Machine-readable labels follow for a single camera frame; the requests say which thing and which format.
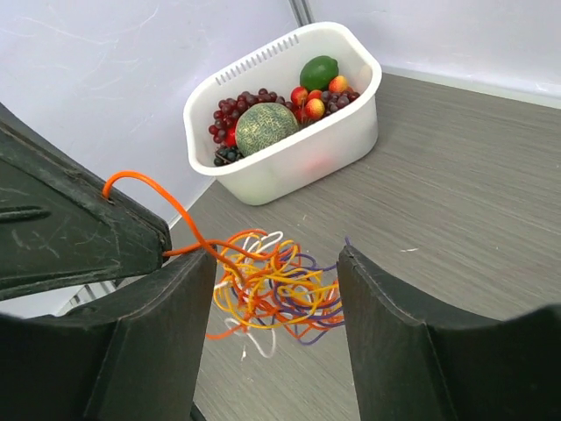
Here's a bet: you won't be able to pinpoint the black grape bunch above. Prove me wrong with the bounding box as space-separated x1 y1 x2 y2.
213 146 244 167

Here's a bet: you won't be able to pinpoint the red yellow peaches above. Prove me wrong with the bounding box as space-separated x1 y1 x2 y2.
287 75 359 125

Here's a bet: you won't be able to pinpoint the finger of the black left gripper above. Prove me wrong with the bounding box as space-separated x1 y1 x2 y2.
1 107 171 300

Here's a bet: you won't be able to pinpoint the orange wire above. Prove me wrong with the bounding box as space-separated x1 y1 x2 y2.
102 169 246 282

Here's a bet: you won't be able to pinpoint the green lime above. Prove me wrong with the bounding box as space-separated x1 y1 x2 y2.
300 55 339 91

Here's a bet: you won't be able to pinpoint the green striped melon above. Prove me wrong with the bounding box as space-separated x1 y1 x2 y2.
236 103 300 157

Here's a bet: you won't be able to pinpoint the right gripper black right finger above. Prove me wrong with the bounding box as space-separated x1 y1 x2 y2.
337 246 560 420

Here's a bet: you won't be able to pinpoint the white plastic fruit basket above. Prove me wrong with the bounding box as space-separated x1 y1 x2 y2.
183 22 382 205

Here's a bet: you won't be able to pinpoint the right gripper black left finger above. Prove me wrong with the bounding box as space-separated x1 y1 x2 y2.
1 250 217 420

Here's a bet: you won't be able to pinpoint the dark red grape bunch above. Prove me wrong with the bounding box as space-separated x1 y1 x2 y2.
208 88 286 146

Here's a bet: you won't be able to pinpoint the colourful wire bundle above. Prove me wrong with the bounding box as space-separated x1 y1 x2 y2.
205 229 352 360

